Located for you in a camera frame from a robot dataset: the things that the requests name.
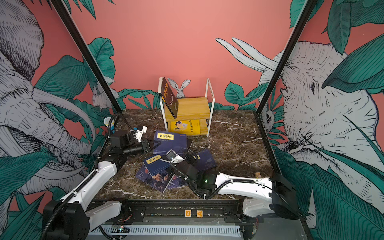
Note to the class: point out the white slotted cable duct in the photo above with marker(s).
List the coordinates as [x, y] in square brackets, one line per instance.
[180, 230]

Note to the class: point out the yellow book on shelf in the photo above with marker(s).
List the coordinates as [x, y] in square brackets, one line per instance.
[188, 127]

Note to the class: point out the open illustrated magazine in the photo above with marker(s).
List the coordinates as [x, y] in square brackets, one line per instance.
[162, 181]

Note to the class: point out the dark brown leaning book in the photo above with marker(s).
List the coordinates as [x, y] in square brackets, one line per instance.
[168, 97]

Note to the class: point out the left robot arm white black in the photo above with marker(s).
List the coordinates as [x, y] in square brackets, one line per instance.
[68, 218]

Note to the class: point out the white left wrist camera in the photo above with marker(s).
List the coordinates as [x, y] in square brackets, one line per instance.
[138, 133]

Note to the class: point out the left black frame post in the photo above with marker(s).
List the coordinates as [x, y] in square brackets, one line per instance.
[64, 15]

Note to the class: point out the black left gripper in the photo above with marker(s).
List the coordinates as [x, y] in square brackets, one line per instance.
[145, 145]

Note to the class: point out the navy book right side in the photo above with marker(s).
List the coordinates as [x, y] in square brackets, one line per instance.
[205, 161]

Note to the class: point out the wooden white-framed book shelf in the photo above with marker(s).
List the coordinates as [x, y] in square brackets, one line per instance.
[199, 108]

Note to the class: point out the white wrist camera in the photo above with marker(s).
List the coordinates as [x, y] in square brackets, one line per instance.
[138, 133]
[174, 157]

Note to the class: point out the black frame post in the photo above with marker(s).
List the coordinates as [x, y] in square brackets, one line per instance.
[302, 21]
[64, 15]

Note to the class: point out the navy book yellow label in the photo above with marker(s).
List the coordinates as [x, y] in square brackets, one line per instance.
[156, 164]
[169, 141]

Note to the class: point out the right black frame post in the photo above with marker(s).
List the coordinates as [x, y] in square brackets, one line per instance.
[302, 21]

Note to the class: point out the black front rail base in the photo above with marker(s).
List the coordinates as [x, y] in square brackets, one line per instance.
[124, 211]

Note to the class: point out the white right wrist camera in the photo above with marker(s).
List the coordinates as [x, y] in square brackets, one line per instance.
[174, 157]

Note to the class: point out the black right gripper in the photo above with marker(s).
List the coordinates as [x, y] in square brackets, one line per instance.
[176, 170]

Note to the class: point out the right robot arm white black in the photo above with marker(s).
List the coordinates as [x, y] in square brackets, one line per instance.
[263, 195]

